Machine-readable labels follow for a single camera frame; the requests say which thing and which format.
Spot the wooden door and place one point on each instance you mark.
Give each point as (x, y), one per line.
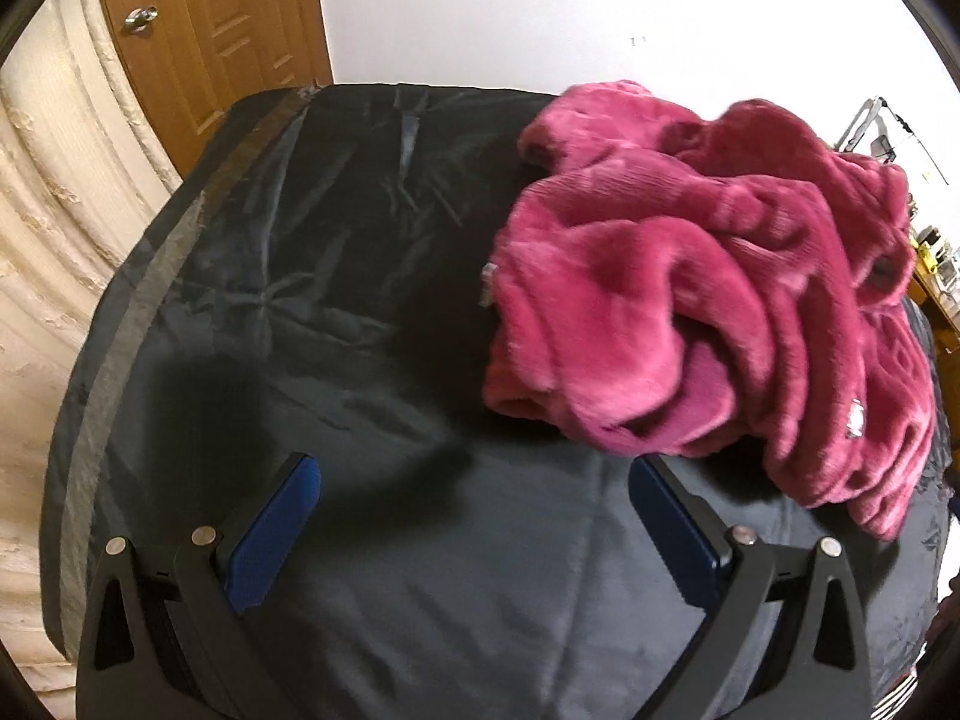
(225, 37)

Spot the metal frame stand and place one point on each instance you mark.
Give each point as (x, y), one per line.
(874, 127)

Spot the wooden desk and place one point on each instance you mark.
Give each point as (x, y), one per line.
(937, 292)

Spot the striped cloth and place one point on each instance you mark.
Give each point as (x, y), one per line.
(900, 697)

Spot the metal door knob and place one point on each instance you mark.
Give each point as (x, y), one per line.
(141, 19)

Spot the pink fleece robe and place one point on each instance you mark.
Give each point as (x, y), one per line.
(675, 277)

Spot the dark grey bed cover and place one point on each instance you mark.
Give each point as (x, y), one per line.
(337, 300)

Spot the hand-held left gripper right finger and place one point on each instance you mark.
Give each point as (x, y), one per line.
(671, 532)

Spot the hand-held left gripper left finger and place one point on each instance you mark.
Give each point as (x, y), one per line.
(274, 532)

